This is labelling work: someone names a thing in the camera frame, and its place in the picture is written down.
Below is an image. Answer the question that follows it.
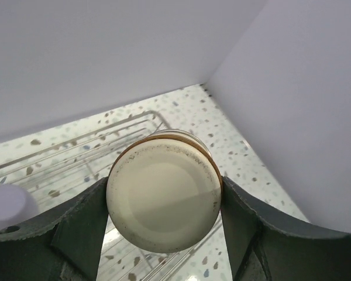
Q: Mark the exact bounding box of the wire dish rack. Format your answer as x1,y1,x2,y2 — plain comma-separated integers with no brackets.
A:
0,111,222,280

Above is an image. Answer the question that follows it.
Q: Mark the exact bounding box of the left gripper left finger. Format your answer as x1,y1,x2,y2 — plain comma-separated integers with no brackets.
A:
0,177,108,280

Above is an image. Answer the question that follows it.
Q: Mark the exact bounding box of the steel cup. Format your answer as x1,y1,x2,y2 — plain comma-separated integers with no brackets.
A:
106,129,223,253

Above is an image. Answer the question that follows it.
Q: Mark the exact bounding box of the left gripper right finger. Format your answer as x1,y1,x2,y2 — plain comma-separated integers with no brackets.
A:
221,176,351,280

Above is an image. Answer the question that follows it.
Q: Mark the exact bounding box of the purple plastic cup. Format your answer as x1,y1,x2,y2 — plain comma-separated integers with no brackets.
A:
0,184,40,230

